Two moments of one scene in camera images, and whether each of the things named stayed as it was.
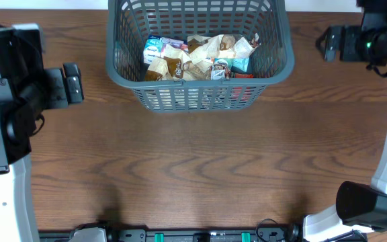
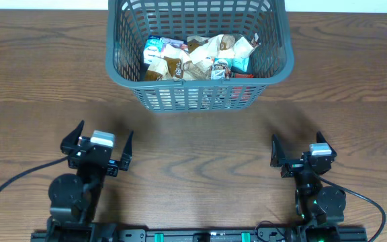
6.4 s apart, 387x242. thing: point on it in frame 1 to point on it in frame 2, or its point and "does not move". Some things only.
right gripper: [351, 35] to [279, 158]
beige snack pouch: [202, 48] does not move
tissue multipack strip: [154, 45] does not move
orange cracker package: [243, 75] does not move
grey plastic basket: [129, 22] does not move
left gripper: [54, 97] to [68, 145]
